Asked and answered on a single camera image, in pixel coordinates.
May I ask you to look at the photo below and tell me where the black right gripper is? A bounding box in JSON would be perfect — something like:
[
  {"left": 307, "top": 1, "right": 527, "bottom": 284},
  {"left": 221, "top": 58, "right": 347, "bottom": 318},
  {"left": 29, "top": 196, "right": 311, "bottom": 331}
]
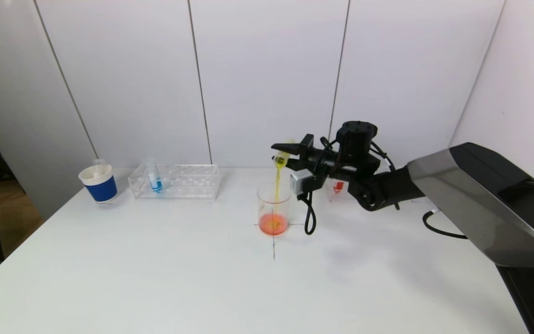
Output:
[{"left": 271, "top": 134, "right": 339, "bottom": 171}]

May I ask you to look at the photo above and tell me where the yellow pigment test tube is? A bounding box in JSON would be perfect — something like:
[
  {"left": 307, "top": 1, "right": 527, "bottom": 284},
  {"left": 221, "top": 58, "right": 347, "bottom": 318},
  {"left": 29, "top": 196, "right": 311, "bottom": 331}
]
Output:
[{"left": 273, "top": 138, "right": 295, "bottom": 170}]

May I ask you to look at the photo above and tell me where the clear glass beaker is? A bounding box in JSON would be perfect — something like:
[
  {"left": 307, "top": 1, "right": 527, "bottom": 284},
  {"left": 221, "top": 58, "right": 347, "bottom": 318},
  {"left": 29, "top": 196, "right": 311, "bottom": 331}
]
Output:
[{"left": 256, "top": 182, "right": 292, "bottom": 236}]

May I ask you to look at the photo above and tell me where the blue pigment test tube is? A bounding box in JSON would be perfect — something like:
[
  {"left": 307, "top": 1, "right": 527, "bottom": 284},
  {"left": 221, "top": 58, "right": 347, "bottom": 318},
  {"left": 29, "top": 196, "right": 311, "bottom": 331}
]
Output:
[{"left": 143, "top": 157, "right": 164, "bottom": 194}]

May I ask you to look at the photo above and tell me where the blue white paper cup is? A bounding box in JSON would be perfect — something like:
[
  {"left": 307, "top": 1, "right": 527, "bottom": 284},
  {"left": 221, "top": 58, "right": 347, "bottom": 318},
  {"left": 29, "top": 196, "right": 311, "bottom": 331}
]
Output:
[{"left": 79, "top": 164, "right": 118, "bottom": 205}]

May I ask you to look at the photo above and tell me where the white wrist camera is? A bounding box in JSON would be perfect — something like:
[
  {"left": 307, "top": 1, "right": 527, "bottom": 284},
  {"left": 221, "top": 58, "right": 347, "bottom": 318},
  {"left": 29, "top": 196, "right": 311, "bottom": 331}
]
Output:
[{"left": 290, "top": 169, "right": 314, "bottom": 196}]

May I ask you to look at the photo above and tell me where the thin black cable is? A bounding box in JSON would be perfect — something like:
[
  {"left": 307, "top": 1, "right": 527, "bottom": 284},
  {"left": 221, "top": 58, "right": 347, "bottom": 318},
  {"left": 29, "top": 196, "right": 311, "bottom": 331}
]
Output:
[{"left": 297, "top": 192, "right": 317, "bottom": 236}]

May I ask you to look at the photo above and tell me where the thick black cable loop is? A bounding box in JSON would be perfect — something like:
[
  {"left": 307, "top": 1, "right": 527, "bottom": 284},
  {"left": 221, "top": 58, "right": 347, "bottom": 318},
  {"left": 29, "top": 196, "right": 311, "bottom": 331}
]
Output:
[{"left": 422, "top": 209, "right": 468, "bottom": 240}]

